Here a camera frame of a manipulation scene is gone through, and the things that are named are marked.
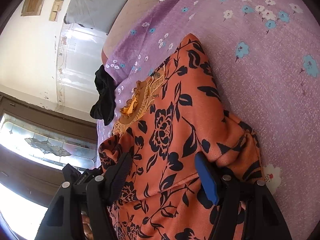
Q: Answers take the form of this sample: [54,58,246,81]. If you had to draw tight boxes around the orange black floral blouse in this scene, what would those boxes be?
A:
[99,34,262,239]

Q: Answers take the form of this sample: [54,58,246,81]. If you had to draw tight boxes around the person's left hand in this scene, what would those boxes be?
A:
[82,214,94,240]

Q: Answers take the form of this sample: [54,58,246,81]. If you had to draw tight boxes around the wooden stained glass door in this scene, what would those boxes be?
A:
[1,93,97,239]

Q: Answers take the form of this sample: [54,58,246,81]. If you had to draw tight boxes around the black crumpled garment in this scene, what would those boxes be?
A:
[89,64,116,126]

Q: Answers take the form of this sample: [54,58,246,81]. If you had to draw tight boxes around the grey pillow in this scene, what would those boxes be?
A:
[64,0,127,34]

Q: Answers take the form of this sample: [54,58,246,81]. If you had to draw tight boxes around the purple floral bed sheet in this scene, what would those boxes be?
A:
[98,0,319,239]

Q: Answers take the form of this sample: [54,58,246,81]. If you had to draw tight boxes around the pink quilted mattress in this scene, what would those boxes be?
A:
[101,0,201,65]

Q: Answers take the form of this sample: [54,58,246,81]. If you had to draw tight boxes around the beige wall switch plate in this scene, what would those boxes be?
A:
[49,0,64,22]

